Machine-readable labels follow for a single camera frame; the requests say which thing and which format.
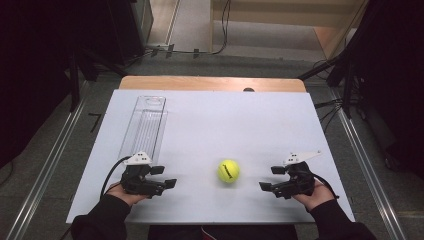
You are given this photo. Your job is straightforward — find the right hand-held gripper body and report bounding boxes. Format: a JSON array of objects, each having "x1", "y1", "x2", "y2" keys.
[{"x1": 271, "y1": 150, "x2": 323, "y2": 201}]

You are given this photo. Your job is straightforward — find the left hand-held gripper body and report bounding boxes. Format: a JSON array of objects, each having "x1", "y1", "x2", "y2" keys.
[{"x1": 120, "y1": 151, "x2": 167, "y2": 200}]

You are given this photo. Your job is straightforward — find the yellow tennis ball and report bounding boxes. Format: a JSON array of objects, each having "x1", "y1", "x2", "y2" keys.
[{"x1": 217, "y1": 159, "x2": 241, "y2": 185}]

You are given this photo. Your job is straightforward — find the clear plastic tray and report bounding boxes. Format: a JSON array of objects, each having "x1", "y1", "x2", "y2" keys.
[{"x1": 117, "y1": 95, "x2": 168, "y2": 165}]

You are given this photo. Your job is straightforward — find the person's left hand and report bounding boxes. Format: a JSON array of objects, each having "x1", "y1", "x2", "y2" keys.
[{"x1": 105, "y1": 181, "x2": 150, "y2": 208}]

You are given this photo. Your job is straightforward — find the person's right hand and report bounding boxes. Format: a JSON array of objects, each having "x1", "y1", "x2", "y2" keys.
[{"x1": 292, "y1": 179, "x2": 336, "y2": 213}]

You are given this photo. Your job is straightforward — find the white board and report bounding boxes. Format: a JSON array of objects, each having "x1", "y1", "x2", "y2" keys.
[{"x1": 65, "y1": 88, "x2": 356, "y2": 225}]

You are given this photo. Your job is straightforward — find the wooden table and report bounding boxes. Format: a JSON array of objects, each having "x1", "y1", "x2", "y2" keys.
[{"x1": 118, "y1": 75, "x2": 307, "y2": 94}]

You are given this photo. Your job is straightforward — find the black stand legs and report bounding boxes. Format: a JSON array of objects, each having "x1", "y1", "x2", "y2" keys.
[
  {"x1": 66, "y1": 44, "x2": 129, "y2": 113},
  {"x1": 297, "y1": 49, "x2": 356, "y2": 119}
]

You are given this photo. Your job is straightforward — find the black curtain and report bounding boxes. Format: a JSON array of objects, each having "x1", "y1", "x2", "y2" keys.
[
  {"x1": 0, "y1": 0, "x2": 148, "y2": 169},
  {"x1": 346, "y1": 0, "x2": 424, "y2": 181}
]

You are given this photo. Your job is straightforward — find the light wooden furniture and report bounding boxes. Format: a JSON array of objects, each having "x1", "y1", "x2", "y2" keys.
[{"x1": 209, "y1": 0, "x2": 369, "y2": 60}]

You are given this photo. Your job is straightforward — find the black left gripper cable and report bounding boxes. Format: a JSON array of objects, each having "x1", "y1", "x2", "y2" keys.
[{"x1": 99, "y1": 155, "x2": 133, "y2": 201}]

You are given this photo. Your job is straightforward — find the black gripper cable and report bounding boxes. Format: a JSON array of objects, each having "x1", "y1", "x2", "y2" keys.
[
  {"x1": 99, "y1": 155, "x2": 133, "y2": 201},
  {"x1": 301, "y1": 170, "x2": 341, "y2": 200}
]

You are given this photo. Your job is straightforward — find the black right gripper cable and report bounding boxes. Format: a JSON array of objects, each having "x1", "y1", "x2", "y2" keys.
[{"x1": 301, "y1": 170, "x2": 341, "y2": 200}]

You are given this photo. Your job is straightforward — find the metal floor rail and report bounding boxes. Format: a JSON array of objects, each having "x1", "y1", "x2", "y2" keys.
[
  {"x1": 327, "y1": 87, "x2": 408, "y2": 240},
  {"x1": 5, "y1": 80, "x2": 90, "y2": 240}
]

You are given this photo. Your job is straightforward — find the bundle of black floor cables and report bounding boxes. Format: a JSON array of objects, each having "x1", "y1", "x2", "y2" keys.
[{"x1": 313, "y1": 97, "x2": 345, "y2": 132}]

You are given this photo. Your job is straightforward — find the black hanging cable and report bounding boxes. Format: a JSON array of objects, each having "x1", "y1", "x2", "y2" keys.
[{"x1": 213, "y1": 0, "x2": 233, "y2": 56}]

